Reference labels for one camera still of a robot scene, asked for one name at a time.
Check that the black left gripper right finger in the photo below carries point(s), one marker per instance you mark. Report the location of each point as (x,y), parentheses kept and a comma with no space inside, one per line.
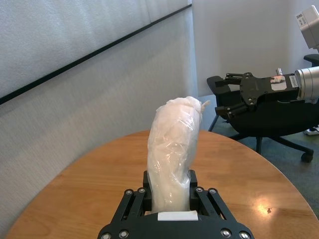
(204,201)

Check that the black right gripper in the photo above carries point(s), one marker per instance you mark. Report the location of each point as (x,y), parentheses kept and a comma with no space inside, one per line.
(261,89)

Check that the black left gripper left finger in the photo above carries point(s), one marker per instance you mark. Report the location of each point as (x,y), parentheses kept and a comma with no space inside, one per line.
(135,201)

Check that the white plastic-wrapped sandbag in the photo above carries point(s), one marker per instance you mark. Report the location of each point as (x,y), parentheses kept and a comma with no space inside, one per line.
(172,149)

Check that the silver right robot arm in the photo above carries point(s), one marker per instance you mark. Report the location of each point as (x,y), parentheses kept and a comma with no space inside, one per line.
(309,84)

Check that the black office chair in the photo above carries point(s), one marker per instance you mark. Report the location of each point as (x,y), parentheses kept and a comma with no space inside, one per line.
(274,119)

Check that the white power strip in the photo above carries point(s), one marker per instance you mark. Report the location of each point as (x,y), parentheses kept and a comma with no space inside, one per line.
(312,132)

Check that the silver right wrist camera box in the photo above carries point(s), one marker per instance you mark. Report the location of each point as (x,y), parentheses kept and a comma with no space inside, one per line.
(309,27)

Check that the black wall rail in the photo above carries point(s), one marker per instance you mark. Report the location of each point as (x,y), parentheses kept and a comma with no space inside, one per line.
(74,64)

